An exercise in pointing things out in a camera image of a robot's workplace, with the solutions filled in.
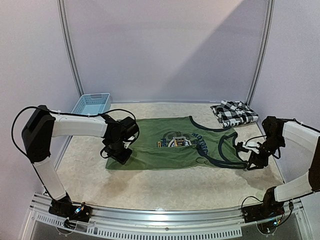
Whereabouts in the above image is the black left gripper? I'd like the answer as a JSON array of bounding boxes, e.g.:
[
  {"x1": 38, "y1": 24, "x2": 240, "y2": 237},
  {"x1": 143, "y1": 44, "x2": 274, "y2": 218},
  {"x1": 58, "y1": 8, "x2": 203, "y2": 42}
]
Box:
[{"x1": 104, "y1": 138, "x2": 133, "y2": 165}]

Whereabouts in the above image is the black white checked shirt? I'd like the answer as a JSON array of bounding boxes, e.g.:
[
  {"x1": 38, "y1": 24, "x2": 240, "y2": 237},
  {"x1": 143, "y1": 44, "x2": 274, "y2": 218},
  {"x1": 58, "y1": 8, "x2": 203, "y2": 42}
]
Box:
[{"x1": 210, "y1": 100, "x2": 259, "y2": 128}]

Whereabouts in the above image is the green garment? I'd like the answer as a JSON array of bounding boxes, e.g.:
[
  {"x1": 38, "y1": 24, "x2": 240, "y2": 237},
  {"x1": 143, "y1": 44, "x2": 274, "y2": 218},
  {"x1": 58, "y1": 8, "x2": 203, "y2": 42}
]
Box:
[{"x1": 105, "y1": 116, "x2": 248, "y2": 171}]

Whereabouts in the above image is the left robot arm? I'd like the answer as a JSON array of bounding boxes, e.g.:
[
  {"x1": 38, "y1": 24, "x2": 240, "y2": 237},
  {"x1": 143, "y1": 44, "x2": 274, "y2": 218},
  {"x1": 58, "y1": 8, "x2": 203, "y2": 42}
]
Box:
[{"x1": 21, "y1": 105, "x2": 140, "y2": 217}]

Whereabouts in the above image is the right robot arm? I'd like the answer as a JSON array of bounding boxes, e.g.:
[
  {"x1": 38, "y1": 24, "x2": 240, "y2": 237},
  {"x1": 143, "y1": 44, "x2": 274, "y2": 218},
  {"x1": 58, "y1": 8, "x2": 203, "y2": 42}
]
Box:
[{"x1": 242, "y1": 116, "x2": 320, "y2": 218}]

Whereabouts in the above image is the light blue plastic basket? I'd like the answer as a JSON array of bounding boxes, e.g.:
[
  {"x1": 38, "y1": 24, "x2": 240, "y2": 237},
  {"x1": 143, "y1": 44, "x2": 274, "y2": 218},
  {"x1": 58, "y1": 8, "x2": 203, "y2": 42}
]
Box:
[{"x1": 71, "y1": 93, "x2": 111, "y2": 115}]

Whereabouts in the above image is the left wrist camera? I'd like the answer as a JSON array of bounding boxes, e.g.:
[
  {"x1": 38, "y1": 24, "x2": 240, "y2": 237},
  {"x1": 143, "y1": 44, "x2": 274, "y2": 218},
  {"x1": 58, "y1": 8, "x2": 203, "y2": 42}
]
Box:
[{"x1": 123, "y1": 141, "x2": 131, "y2": 149}]

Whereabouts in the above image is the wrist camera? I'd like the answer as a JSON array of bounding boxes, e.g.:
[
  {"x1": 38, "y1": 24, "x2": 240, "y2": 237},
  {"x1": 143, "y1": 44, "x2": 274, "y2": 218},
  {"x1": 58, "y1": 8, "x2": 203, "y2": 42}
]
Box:
[
  {"x1": 123, "y1": 141, "x2": 131, "y2": 149},
  {"x1": 234, "y1": 141, "x2": 260, "y2": 154}
]

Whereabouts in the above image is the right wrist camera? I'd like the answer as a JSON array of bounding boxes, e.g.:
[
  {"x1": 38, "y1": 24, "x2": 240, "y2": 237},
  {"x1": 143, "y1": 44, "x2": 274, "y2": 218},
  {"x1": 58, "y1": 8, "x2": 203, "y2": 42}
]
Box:
[{"x1": 234, "y1": 141, "x2": 260, "y2": 154}]

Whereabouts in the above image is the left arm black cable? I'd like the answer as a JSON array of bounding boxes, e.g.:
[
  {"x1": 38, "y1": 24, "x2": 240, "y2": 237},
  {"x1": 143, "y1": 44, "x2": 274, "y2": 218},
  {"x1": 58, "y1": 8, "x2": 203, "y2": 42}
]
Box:
[{"x1": 10, "y1": 105, "x2": 141, "y2": 161}]

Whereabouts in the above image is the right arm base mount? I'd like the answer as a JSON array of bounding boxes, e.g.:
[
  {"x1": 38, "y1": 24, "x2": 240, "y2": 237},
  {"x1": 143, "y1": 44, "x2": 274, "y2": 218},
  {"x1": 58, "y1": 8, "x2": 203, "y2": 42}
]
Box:
[{"x1": 240, "y1": 196, "x2": 288, "y2": 227}]

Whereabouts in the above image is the front aluminium rail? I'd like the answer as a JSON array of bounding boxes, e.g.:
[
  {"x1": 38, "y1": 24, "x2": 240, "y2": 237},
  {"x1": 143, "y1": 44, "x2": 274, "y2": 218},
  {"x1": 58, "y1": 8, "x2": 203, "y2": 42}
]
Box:
[{"x1": 22, "y1": 193, "x2": 313, "y2": 240}]

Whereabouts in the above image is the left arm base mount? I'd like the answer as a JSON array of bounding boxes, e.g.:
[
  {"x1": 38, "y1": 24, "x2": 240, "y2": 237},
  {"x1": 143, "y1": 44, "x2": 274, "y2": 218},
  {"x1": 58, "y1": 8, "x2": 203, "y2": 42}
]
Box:
[{"x1": 48, "y1": 193, "x2": 93, "y2": 230}]

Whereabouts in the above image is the right aluminium wall post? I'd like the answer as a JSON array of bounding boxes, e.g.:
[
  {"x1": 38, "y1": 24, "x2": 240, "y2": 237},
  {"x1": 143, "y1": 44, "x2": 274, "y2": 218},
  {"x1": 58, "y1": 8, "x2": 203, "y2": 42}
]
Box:
[{"x1": 246, "y1": 0, "x2": 275, "y2": 106}]

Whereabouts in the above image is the aluminium wall post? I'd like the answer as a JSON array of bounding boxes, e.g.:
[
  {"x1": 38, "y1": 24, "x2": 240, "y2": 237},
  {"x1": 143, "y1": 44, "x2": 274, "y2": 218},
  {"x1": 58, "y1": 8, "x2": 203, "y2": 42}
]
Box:
[
  {"x1": 57, "y1": 0, "x2": 84, "y2": 96},
  {"x1": 246, "y1": 0, "x2": 275, "y2": 106}
]

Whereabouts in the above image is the left aluminium wall post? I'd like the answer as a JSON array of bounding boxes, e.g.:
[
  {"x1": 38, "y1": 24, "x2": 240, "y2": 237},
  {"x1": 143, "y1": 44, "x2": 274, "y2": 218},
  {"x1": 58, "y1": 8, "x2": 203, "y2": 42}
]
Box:
[{"x1": 57, "y1": 0, "x2": 84, "y2": 96}]

